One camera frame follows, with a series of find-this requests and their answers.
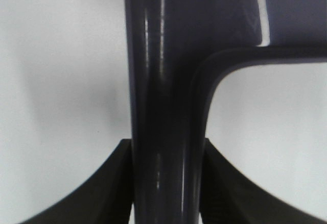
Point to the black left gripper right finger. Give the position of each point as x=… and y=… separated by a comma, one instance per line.
x=227, y=196

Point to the purple plastic dustpan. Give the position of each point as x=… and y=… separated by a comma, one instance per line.
x=178, y=51

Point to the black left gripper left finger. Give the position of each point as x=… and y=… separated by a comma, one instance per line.
x=106, y=197

